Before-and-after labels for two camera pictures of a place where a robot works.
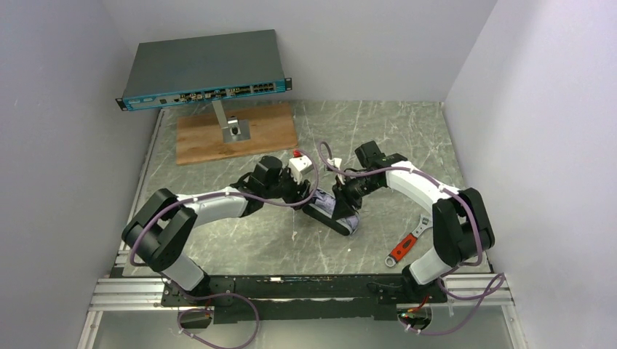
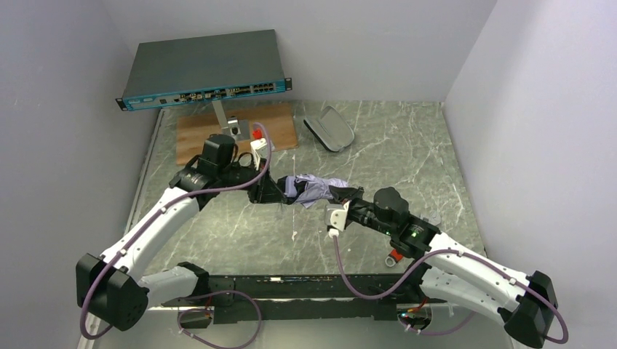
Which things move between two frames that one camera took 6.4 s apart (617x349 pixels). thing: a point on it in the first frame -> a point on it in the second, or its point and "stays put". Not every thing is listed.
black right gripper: (345, 198) -> (353, 202)
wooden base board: (198, 137) stays put
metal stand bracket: (233, 129) stays put
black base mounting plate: (237, 299) stays put
